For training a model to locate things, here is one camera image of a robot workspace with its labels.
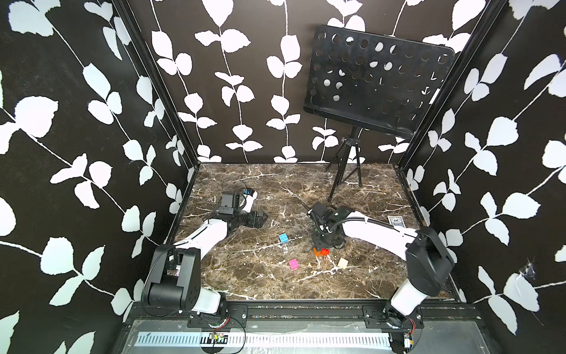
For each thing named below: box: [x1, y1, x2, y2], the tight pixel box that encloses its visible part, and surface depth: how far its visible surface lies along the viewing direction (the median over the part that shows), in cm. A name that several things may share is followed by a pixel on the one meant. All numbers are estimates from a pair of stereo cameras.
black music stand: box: [303, 25, 456, 203], surface depth 66 cm
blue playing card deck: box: [386, 215, 407, 228], surface depth 100 cm
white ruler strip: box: [135, 332, 393, 346], surface depth 71 cm
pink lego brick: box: [288, 258, 300, 270], surface depth 87 cm
